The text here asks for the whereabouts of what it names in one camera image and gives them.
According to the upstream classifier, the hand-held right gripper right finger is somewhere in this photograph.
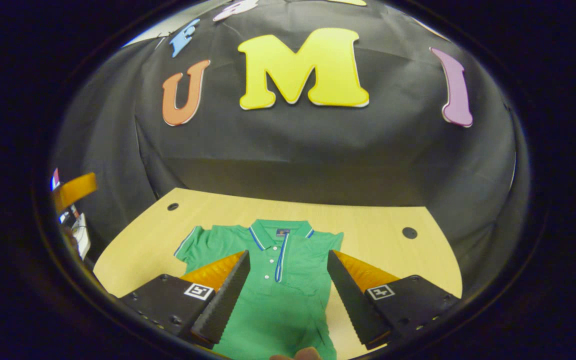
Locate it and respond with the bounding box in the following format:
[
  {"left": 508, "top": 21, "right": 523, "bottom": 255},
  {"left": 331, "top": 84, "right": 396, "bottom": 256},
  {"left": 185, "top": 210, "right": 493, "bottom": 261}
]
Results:
[{"left": 326, "top": 250, "right": 461, "bottom": 351}]

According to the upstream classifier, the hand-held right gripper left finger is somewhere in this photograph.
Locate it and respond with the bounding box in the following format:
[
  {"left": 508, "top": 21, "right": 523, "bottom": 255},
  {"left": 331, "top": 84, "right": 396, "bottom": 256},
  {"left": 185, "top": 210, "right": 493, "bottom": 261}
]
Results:
[{"left": 118, "top": 250, "right": 251, "bottom": 350}]

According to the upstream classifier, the green T-shirt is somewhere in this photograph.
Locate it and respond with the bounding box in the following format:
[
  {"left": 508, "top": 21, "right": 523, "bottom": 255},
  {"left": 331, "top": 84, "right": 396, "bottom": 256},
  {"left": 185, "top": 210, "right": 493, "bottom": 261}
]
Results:
[{"left": 174, "top": 219, "right": 345, "bottom": 360}]

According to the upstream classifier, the white side table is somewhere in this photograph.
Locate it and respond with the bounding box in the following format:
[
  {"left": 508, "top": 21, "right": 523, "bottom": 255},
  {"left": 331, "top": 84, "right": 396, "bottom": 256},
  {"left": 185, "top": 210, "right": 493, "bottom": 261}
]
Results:
[{"left": 70, "top": 212, "right": 92, "bottom": 261}]

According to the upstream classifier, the black backdrop cloth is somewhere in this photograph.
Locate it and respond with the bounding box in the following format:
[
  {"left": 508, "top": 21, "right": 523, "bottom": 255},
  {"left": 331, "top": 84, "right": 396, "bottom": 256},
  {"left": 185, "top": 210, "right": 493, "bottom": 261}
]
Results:
[{"left": 50, "top": 0, "right": 531, "bottom": 301}]

